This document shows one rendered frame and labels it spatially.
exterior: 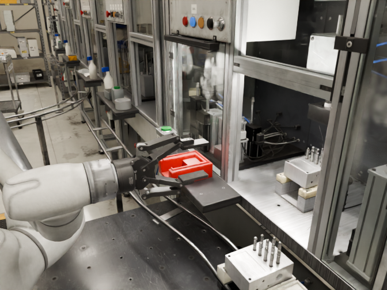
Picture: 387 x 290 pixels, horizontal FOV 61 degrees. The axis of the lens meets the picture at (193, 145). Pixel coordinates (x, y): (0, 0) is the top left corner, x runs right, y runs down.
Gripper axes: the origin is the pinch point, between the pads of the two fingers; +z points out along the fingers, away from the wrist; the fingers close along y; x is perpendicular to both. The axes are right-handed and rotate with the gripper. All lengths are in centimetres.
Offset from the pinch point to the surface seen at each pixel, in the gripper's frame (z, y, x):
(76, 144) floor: 3, -112, 307
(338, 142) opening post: 21.4, 8.8, -22.0
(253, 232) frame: 38, -50, 23
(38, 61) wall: -8, -78, 750
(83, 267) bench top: -28, -44, 27
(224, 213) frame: 38, -55, 45
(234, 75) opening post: 22.2, 15.6, 18.5
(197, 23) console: 19, 29, 37
